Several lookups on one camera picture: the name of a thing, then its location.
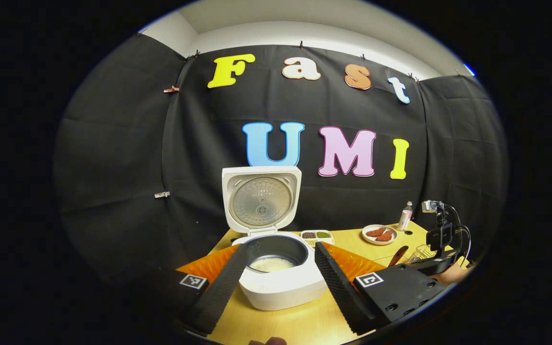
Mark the copper cloth clip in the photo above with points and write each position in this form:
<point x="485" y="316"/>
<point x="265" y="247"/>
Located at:
<point x="171" y="89"/>

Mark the small ceiling light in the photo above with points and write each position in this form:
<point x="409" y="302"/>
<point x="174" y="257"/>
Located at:
<point x="469" y="69"/>

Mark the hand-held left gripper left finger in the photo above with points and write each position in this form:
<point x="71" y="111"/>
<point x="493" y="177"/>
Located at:
<point x="221" y="292"/>

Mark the white divided bean dish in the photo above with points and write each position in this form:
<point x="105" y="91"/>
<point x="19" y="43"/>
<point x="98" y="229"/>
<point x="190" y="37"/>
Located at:
<point x="324" y="235"/>

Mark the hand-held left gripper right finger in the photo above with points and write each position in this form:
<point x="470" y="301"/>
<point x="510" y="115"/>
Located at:
<point x="340" y="292"/>

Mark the red-brown meat piece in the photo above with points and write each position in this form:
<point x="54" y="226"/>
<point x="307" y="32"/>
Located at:
<point x="384" y="236"/>
<point x="375" y="232"/>

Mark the white round plate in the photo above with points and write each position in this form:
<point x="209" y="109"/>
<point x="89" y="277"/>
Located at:
<point x="367" y="238"/>

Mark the row of black cloth clips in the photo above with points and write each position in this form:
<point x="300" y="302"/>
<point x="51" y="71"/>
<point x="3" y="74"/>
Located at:
<point x="301" y="44"/>

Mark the white cloth tag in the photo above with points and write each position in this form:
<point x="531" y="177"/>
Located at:
<point x="162" y="195"/>

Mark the small clear bottle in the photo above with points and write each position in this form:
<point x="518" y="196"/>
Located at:
<point x="405" y="218"/>

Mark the black backdrop cloth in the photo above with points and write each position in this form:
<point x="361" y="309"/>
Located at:
<point x="113" y="143"/>

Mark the white rice cooker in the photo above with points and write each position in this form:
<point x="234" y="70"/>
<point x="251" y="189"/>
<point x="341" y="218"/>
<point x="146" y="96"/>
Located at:
<point x="281" y="292"/>

